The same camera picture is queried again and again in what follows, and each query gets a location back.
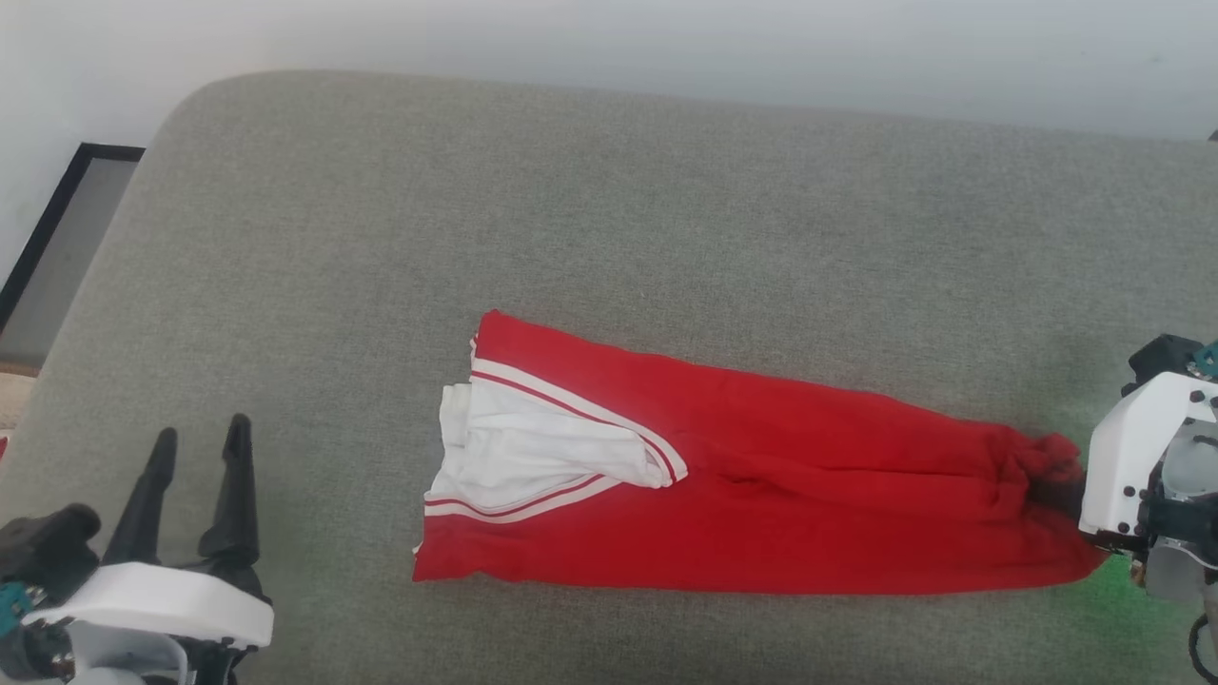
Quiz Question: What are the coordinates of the red garment with white stripes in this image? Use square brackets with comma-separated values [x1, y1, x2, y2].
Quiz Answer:
[411, 309, 1110, 597]

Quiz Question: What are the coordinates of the black framed panel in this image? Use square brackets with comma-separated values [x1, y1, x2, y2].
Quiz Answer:
[0, 143, 147, 336]

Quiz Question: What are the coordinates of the right black camera cable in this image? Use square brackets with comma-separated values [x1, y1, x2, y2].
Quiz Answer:
[1187, 614, 1218, 682]

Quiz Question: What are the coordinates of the left teal cable connector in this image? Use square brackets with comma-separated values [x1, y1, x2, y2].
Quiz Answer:
[0, 582, 31, 636]

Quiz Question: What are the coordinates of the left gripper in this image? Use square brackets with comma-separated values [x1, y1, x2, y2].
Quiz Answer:
[21, 413, 276, 685]

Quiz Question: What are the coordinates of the grey fabric sofa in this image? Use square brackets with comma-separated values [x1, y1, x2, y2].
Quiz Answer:
[0, 68, 1218, 685]

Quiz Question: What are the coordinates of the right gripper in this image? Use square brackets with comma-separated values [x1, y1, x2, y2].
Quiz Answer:
[1035, 371, 1218, 555]

